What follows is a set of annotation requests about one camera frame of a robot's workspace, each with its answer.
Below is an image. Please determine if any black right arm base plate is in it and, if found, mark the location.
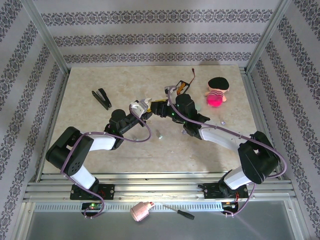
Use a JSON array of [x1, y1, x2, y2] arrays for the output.
[[203, 182, 250, 200]]

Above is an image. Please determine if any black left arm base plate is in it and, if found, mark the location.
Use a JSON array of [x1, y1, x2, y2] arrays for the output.
[[69, 183, 116, 201]]

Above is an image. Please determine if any pink plastic bottle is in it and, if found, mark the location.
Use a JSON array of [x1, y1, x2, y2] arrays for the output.
[[129, 201, 155, 223]]

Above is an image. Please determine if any black handled screwdriver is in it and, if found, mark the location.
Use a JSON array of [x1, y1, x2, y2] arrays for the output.
[[162, 203, 196, 221]]

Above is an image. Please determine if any black stapler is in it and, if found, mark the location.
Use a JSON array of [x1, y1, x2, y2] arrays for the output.
[[91, 87, 113, 111]]

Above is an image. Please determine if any aluminium frame post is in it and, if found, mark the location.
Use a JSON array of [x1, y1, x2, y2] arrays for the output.
[[23, 0, 71, 76], [244, 0, 297, 75]]

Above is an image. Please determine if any grey metal sheet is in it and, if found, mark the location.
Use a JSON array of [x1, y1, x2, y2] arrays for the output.
[[23, 211, 301, 240]]

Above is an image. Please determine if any plush doll with pink trousers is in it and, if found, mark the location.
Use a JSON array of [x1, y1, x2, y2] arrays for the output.
[[204, 76, 231, 108]]

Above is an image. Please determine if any small orange-lit controller board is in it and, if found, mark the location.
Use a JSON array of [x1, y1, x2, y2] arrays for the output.
[[222, 201, 240, 210]]

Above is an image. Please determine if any slotted grey cable duct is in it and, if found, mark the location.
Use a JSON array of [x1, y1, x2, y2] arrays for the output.
[[33, 201, 223, 213]]

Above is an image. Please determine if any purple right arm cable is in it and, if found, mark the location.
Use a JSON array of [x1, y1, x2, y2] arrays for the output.
[[164, 86, 288, 218]]

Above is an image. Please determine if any aluminium table side rail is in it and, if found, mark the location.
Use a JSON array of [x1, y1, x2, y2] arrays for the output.
[[34, 72, 72, 180], [239, 66, 295, 182]]

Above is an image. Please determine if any small green-lit controller board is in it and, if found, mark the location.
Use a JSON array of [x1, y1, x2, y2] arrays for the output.
[[81, 202, 103, 211]]

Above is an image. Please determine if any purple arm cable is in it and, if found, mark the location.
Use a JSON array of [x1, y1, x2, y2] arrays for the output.
[[60, 103, 152, 221], [164, 86, 288, 218]]

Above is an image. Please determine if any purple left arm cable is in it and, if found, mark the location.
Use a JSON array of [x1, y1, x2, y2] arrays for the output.
[[60, 103, 152, 221]]

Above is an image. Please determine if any long aluminium base rail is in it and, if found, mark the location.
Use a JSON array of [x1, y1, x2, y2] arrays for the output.
[[23, 171, 300, 202]]

